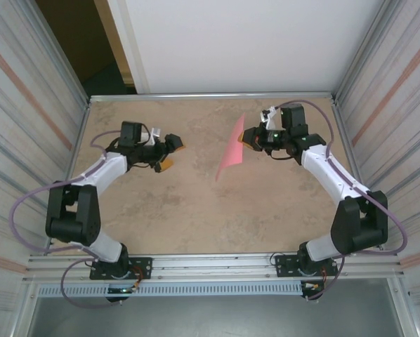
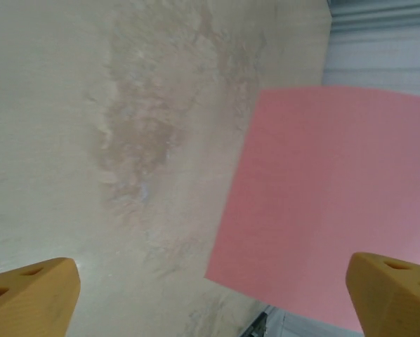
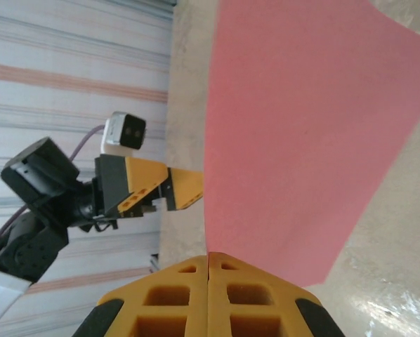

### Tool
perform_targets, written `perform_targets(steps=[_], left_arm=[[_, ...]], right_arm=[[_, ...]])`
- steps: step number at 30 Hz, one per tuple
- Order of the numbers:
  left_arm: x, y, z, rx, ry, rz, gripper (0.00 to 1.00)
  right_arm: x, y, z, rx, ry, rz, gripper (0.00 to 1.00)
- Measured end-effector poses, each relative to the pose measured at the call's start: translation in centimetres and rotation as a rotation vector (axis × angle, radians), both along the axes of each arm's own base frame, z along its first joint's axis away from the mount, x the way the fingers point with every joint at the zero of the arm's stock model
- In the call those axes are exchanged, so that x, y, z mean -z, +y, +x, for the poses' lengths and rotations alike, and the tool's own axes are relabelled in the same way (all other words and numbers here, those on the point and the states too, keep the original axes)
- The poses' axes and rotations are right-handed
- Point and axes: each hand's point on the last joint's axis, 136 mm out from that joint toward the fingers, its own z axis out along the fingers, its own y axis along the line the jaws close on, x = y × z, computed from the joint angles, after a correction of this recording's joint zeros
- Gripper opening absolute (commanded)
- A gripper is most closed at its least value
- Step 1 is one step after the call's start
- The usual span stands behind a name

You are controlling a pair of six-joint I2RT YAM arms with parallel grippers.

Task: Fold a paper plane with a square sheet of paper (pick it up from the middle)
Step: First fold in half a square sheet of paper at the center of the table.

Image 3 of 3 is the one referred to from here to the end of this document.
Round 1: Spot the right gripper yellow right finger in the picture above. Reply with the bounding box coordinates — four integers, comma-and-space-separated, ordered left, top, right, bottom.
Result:
208, 253, 346, 337

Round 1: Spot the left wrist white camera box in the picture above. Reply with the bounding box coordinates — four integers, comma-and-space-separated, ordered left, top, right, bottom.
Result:
99, 110, 148, 156

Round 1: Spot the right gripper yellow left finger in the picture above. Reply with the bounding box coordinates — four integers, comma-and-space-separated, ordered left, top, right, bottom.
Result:
76, 253, 210, 337

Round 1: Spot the pink cloth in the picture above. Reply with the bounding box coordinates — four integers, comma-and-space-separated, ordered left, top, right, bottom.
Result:
202, 0, 420, 289

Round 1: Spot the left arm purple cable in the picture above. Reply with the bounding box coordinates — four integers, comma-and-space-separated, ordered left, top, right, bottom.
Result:
0, 124, 107, 263

